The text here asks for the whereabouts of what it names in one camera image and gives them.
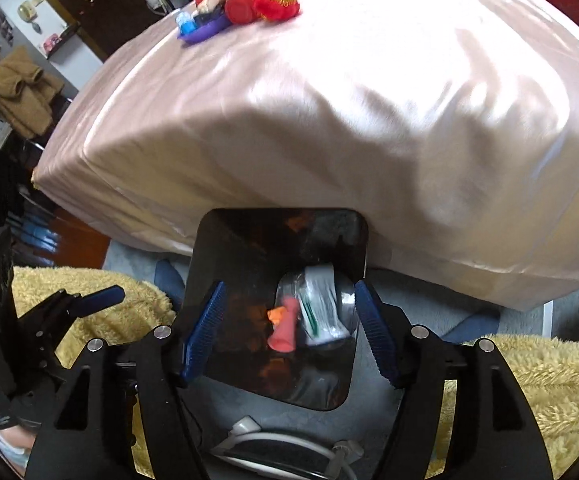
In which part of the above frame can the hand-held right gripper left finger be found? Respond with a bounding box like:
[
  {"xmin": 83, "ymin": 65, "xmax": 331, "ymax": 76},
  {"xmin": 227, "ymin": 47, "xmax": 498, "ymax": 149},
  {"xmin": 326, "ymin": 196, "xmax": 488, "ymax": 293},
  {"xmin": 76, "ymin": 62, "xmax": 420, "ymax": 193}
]
[{"xmin": 24, "ymin": 280, "xmax": 227, "ymax": 480}]

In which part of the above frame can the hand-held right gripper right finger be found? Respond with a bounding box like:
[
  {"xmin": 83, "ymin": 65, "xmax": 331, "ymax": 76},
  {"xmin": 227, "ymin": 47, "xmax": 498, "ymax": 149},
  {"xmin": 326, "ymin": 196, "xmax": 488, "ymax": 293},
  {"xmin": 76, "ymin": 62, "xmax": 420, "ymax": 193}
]
[{"xmin": 353, "ymin": 279, "xmax": 555, "ymax": 480}]

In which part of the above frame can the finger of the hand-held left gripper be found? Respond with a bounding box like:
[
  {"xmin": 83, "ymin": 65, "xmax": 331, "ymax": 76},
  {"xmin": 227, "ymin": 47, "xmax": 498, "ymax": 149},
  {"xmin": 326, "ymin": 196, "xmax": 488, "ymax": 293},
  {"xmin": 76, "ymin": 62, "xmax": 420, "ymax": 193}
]
[{"xmin": 16, "ymin": 285, "xmax": 126, "ymax": 391}]

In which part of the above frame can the white plastic wrapper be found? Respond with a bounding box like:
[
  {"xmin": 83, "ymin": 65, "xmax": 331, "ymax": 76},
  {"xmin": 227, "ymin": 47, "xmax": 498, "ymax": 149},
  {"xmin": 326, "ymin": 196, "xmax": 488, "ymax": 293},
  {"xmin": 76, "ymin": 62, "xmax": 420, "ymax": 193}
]
[{"xmin": 297, "ymin": 264, "xmax": 353, "ymax": 346}]

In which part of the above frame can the pink plastic tube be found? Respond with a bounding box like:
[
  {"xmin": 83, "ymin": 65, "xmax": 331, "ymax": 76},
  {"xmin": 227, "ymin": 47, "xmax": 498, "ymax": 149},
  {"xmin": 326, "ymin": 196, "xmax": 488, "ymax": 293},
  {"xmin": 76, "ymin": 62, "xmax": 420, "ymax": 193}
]
[{"xmin": 266, "ymin": 296, "xmax": 301, "ymax": 354}]

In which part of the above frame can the black glossy trash bin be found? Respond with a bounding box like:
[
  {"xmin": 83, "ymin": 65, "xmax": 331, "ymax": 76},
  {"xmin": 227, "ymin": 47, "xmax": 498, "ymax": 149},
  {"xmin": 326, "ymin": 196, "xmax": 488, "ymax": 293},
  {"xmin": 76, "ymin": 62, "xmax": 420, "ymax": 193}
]
[{"xmin": 182, "ymin": 207, "xmax": 373, "ymax": 411}]

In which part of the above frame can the purple plastic lid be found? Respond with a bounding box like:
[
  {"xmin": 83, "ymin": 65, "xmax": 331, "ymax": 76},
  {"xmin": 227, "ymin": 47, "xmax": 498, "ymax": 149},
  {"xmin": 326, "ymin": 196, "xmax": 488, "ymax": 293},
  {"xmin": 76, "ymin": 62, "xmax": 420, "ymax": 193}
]
[{"xmin": 178, "ymin": 12, "xmax": 232, "ymax": 46}]

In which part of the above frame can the red and gold wrapper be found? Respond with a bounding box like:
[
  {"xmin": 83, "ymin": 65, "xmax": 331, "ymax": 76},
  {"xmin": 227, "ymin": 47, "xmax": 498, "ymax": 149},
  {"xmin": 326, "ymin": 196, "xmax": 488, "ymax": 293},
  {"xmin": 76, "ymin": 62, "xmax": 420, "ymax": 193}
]
[{"xmin": 249, "ymin": 0, "xmax": 301, "ymax": 23}]

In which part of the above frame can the person's left forearm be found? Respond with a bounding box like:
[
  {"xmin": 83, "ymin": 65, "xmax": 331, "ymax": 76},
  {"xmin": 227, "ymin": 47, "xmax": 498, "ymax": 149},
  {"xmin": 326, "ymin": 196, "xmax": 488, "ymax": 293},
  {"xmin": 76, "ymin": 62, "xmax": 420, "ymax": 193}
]
[{"xmin": 0, "ymin": 422, "xmax": 37, "ymax": 476}]

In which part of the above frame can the yellow fleece garment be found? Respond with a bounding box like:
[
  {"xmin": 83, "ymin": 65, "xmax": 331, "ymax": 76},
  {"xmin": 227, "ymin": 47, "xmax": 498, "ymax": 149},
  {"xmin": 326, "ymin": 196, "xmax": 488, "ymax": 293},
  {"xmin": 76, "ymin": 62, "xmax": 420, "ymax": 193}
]
[{"xmin": 12, "ymin": 265, "xmax": 579, "ymax": 480}]

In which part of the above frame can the dark blue cloth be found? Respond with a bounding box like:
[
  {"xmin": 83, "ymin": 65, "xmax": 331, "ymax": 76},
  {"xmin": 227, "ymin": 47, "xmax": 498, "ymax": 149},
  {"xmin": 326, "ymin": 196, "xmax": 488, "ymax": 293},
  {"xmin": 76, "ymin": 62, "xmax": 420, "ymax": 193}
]
[
  {"xmin": 154, "ymin": 259, "xmax": 185, "ymax": 311},
  {"xmin": 439, "ymin": 305, "xmax": 500, "ymax": 346}
]

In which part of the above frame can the blue plastic object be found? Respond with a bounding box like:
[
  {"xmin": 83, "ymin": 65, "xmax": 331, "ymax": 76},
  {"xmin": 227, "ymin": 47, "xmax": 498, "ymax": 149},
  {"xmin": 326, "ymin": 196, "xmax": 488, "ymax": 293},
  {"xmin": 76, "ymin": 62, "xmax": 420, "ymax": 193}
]
[{"xmin": 19, "ymin": 210, "xmax": 62, "ymax": 261}]

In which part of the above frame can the bed with pink satin sheet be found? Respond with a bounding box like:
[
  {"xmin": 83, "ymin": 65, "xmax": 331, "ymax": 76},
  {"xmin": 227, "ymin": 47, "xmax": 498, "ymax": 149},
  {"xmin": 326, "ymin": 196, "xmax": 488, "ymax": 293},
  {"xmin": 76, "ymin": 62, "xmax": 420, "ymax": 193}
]
[{"xmin": 34, "ymin": 0, "xmax": 579, "ymax": 311}]

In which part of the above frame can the brown coat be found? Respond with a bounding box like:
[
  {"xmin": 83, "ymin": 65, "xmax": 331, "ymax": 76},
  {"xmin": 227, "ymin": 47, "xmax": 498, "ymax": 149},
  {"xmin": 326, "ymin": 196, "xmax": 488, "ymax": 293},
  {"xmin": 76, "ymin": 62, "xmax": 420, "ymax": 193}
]
[{"xmin": 0, "ymin": 45, "xmax": 65, "ymax": 138}]

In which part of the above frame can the dark brown door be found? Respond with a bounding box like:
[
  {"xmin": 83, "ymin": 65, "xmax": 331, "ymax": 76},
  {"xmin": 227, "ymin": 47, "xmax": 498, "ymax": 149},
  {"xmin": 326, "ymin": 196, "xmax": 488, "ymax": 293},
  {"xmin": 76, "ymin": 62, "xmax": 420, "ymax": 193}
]
[{"xmin": 24, "ymin": 0, "xmax": 205, "ymax": 61}]

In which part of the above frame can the white cable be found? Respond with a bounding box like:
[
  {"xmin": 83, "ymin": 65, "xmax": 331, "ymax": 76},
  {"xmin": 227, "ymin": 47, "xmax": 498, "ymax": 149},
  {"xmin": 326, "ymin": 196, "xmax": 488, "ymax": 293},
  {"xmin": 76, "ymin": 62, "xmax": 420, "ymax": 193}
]
[{"xmin": 212, "ymin": 417, "xmax": 365, "ymax": 480}]

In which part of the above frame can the cream wall intercom phone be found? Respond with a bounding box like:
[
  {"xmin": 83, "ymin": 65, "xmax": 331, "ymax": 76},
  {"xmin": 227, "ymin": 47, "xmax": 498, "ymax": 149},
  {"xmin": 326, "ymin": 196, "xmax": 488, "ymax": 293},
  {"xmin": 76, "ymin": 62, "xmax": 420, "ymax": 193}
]
[{"xmin": 18, "ymin": 0, "xmax": 44, "ymax": 23}]

